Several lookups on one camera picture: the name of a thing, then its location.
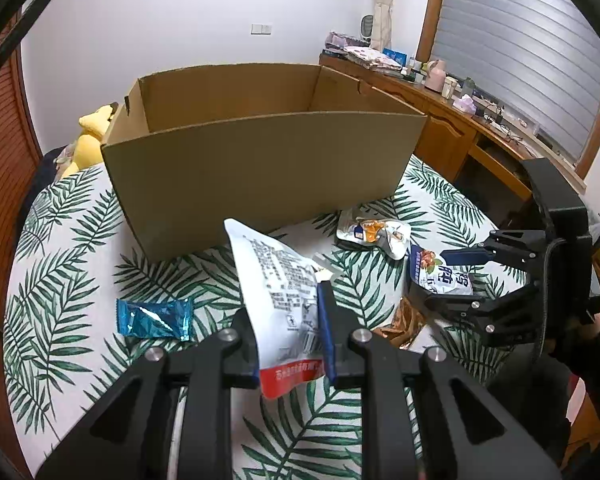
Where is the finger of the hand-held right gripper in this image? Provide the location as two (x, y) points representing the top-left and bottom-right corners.
(422, 282), (545, 347)
(440, 230), (550, 274)

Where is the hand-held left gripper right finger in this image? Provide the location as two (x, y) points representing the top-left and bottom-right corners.
(316, 280), (563, 480)

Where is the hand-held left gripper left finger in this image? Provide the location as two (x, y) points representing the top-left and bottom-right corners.
(35, 307), (261, 480)

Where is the white and blue snack packet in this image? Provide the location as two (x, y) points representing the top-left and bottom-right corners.
(407, 244), (476, 296)

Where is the white snack bag red print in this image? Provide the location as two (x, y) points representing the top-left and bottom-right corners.
(223, 218), (348, 401)

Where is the orange snack packet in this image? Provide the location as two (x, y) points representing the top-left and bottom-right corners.
(375, 297), (441, 353)

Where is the silver packet with orange print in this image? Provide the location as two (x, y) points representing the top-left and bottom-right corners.
(336, 210), (412, 260)

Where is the small blue candy packet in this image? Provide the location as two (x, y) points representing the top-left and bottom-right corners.
(116, 296), (195, 342)

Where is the brown cardboard box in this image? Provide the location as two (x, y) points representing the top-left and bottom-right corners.
(100, 62), (428, 263)

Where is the wooden cabinet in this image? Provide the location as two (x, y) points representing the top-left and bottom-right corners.
(319, 52), (600, 281)

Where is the leaf-print cloth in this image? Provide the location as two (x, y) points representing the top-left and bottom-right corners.
(2, 152), (531, 480)

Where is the pink kettle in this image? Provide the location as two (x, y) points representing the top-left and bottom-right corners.
(425, 59), (448, 92)

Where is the folded floral blanket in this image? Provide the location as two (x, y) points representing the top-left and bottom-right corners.
(342, 46), (403, 71)

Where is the grey window blind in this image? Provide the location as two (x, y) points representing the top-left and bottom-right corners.
(430, 0), (600, 161)

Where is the folded purple cloth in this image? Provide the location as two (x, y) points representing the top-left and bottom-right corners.
(325, 31), (368, 53)

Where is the yellow plush toy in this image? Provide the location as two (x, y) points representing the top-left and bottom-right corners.
(60, 102), (120, 181)

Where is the patterned cream curtain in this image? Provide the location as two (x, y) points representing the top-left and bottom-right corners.
(367, 0), (403, 53)

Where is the dark blue blanket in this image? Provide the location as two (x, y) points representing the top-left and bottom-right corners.
(30, 145), (76, 201)

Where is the slatted wooden wardrobe door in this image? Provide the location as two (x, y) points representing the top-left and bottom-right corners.
(0, 15), (43, 480)

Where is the wooden window frame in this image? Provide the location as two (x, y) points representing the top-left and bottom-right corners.
(415, 0), (600, 191)

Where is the black cable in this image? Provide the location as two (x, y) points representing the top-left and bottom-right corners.
(0, 0), (81, 91)

